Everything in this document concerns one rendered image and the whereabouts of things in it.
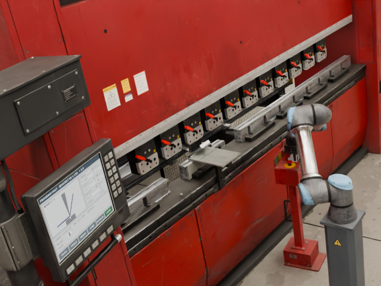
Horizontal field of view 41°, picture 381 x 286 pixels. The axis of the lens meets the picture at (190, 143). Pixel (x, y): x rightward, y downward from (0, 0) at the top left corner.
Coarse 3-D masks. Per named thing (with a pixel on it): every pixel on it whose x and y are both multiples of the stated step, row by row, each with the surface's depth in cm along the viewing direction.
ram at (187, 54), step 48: (96, 0) 243; (144, 0) 265; (192, 0) 292; (240, 0) 325; (288, 0) 366; (336, 0) 419; (96, 48) 247; (144, 48) 270; (192, 48) 298; (240, 48) 332; (288, 48) 375; (96, 96) 251; (144, 96) 275; (192, 96) 304
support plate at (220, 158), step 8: (200, 152) 319; (208, 152) 317; (216, 152) 315; (224, 152) 313; (232, 152) 310; (192, 160) 312; (200, 160) 308; (208, 160) 306; (216, 160) 305; (224, 160) 303; (232, 160) 303
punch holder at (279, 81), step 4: (280, 64) 370; (284, 64) 374; (272, 68) 367; (276, 68) 367; (280, 68) 371; (284, 68) 375; (272, 72) 369; (284, 72) 376; (272, 76) 370; (276, 76) 368; (276, 80) 370; (280, 80) 373; (284, 80) 377; (276, 84) 371; (280, 84) 373; (284, 84) 377
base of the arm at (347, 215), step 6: (330, 204) 267; (330, 210) 268; (336, 210) 263; (342, 210) 261; (348, 210) 261; (354, 210) 264; (330, 216) 267; (336, 216) 263; (342, 216) 262; (348, 216) 263; (354, 216) 263; (336, 222) 264; (342, 222) 263; (348, 222) 262
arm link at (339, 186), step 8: (336, 176) 262; (344, 176) 262; (328, 184) 259; (336, 184) 256; (344, 184) 256; (328, 192) 258; (336, 192) 258; (344, 192) 257; (352, 192) 260; (328, 200) 260; (336, 200) 260; (344, 200) 259; (352, 200) 262
